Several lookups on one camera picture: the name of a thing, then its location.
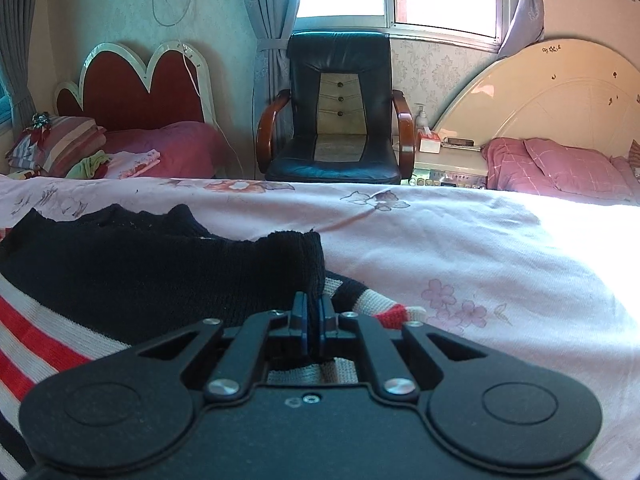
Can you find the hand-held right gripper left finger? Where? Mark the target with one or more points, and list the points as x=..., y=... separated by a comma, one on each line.
x=299, y=317

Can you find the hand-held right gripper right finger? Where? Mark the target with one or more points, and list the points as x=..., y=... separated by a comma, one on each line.
x=325, y=317

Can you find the striped knit sweater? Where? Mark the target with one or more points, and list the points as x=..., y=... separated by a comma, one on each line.
x=125, y=270

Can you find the pink floral bed sheet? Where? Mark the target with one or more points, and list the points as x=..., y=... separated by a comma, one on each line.
x=500, y=270

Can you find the cream nightstand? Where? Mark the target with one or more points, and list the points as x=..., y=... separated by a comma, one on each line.
x=450, y=166

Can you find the tissue box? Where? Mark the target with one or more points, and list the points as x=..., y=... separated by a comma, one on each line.
x=429, y=142

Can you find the dark pink bedding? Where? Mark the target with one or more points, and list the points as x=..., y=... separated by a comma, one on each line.
x=190, y=145

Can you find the white pump bottle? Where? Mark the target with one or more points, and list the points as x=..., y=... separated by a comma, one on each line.
x=422, y=122

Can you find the dark flat device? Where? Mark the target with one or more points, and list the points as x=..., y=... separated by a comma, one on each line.
x=459, y=141

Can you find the pink white folded cloth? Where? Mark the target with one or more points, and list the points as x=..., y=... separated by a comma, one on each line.
x=135, y=164

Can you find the green folded cloth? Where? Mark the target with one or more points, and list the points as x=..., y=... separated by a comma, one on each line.
x=90, y=166

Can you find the black leather armchair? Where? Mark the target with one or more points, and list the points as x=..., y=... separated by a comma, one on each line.
x=340, y=55

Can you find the pink checked pillow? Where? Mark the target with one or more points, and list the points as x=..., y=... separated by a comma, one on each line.
x=565, y=165

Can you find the red heart-shaped headboard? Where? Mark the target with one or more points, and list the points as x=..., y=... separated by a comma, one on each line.
x=125, y=90

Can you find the striped pillows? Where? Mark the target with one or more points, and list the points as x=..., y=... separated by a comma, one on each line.
x=65, y=140

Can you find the blue curtain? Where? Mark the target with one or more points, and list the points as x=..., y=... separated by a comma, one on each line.
x=270, y=10
x=525, y=15

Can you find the cream round headboard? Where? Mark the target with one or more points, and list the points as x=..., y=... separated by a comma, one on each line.
x=550, y=95

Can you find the decorative ribbon bow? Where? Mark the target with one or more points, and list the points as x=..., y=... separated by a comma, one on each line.
x=40, y=122

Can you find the brown patterned cushion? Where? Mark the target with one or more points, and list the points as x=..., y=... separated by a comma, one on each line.
x=635, y=160

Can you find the grey curtain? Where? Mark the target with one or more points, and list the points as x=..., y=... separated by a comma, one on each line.
x=20, y=35

